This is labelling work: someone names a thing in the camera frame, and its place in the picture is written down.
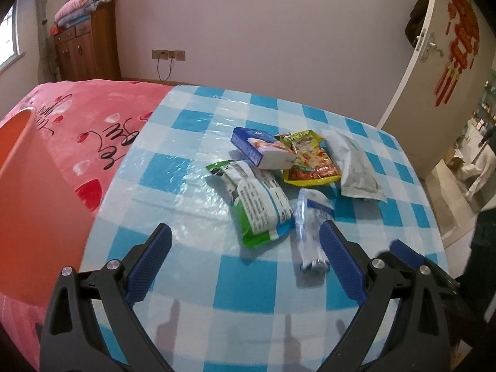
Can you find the orange bin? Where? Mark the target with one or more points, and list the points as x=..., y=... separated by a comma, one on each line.
x=38, y=209

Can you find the wall socket panel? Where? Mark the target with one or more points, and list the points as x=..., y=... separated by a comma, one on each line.
x=168, y=55

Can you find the window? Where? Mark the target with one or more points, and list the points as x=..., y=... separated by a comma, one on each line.
x=9, y=38

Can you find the small red box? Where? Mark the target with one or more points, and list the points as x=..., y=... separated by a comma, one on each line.
x=54, y=30

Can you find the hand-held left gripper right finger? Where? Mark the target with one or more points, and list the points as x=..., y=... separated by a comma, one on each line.
x=343, y=267

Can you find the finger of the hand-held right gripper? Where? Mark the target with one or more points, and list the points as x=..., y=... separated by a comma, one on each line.
x=405, y=250

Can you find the wooden cabinet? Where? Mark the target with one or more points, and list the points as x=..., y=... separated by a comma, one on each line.
x=93, y=46

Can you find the green white packet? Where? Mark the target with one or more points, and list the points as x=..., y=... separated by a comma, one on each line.
x=259, y=205

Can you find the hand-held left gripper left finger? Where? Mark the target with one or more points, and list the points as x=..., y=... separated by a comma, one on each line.
x=149, y=267

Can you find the white grey pouch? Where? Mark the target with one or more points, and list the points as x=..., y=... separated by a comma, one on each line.
x=356, y=170

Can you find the white door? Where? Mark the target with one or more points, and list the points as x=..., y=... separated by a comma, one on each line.
x=410, y=97

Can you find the dark hanging jacket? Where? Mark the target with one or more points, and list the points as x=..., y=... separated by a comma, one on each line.
x=418, y=15

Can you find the blue checked tablecloth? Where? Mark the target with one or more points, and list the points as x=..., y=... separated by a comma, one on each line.
x=201, y=217

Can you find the red hanging decoration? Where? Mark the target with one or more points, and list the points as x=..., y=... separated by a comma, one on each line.
x=459, y=38

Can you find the pink blanket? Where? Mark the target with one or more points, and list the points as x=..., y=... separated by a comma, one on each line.
x=108, y=124

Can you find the yellow blue tissue pack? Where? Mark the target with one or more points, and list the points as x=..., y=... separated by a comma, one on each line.
x=252, y=145

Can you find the folded floral quilt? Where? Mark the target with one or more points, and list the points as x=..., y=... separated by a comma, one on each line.
x=85, y=4

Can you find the yellow snack packet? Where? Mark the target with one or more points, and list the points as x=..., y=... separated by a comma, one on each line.
x=310, y=162

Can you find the clear blue plastic pouch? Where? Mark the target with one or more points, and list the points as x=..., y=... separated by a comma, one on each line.
x=308, y=232

